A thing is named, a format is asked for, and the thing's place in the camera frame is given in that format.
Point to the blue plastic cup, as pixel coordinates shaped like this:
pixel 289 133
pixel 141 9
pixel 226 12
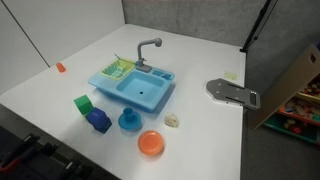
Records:
pixel 127 114

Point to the orange plastic cup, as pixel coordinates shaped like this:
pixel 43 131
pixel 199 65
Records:
pixel 60 67

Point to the light blue toy sink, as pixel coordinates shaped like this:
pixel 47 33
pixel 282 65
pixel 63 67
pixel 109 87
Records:
pixel 140 85

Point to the blue plastic plate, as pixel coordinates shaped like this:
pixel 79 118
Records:
pixel 135 124

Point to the gray metal mounting plate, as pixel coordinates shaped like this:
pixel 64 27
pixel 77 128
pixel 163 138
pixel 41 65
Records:
pixel 230 93

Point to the cream toy soap bottle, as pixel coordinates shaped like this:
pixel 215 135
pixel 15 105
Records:
pixel 171 120

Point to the gray toy faucet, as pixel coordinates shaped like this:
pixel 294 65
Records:
pixel 141 50

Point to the yellow-green dish rack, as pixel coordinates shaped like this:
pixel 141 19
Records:
pixel 116 70

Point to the orange plastic bowl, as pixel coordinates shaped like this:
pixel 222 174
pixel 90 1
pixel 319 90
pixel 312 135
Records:
pixel 150 142

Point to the dark blue toy cube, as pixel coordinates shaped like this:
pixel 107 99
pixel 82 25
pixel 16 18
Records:
pixel 99 120

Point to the yellow sticky note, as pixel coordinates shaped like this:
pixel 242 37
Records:
pixel 230 75

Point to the green toy cube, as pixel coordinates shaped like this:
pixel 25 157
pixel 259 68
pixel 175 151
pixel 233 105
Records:
pixel 82 104

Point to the black vertical pole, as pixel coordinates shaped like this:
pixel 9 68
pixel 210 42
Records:
pixel 256 25

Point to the wooden toy storage shelf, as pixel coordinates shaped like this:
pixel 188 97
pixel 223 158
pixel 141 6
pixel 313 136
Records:
pixel 286 90

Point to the black equipment beside table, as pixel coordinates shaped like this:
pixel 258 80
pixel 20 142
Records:
pixel 30 156

